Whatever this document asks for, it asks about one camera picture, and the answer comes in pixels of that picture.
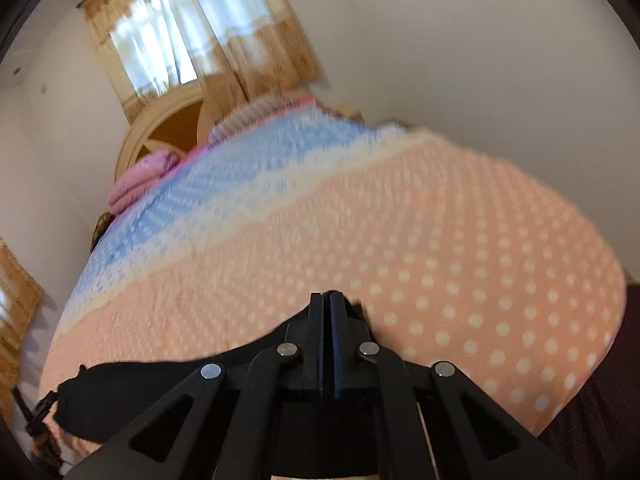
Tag black pants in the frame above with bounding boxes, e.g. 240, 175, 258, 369
52, 303, 371, 444

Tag beige side window curtain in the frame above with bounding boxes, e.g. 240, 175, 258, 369
0, 240, 43, 422

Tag peach blue dotted bedspread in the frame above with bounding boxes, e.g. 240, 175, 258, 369
39, 106, 626, 433

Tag striped pillow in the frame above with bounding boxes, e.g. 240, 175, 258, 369
206, 89, 314, 148

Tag folded pink blanket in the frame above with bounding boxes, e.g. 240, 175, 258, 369
107, 150, 181, 216

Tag cream wooden headboard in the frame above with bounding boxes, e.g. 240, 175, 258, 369
114, 81, 203, 180

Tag beige curtain behind headboard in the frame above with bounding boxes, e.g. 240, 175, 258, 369
80, 0, 319, 122

